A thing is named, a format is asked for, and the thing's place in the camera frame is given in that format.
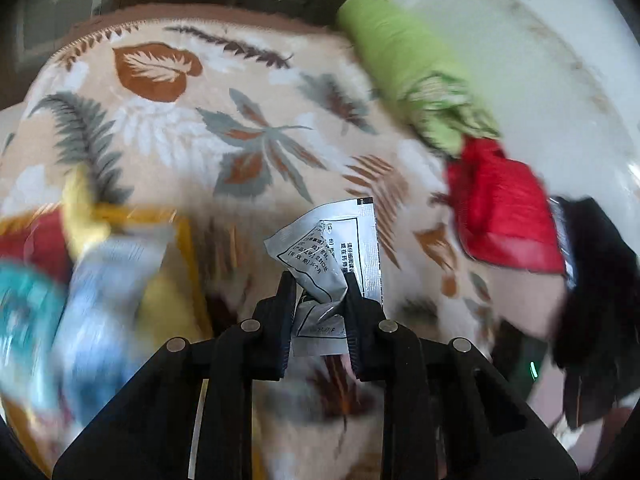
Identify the green cloth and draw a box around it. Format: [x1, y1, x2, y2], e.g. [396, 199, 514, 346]
[336, 0, 501, 157]

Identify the leaf-printed blanket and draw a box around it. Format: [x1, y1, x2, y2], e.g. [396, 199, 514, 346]
[0, 4, 551, 480]

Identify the blue and white packet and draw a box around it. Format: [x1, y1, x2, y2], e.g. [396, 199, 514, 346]
[50, 227, 173, 411]

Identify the silver foil packet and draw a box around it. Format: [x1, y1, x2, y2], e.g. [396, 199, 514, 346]
[264, 197, 385, 357]

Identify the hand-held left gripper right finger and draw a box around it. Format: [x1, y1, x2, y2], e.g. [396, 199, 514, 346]
[342, 272, 576, 480]

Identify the red cloth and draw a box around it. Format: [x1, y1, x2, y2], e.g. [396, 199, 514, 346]
[445, 137, 566, 275]

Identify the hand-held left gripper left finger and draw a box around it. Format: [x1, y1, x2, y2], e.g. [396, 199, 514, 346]
[52, 272, 298, 480]

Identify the teal tissue packet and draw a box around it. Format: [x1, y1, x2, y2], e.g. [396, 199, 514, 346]
[0, 262, 68, 411]

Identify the dark cloth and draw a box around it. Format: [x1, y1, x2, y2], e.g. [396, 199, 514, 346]
[550, 197, 640, 428]

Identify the red packet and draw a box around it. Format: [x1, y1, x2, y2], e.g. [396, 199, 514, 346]
[0, 210, 71, 281]

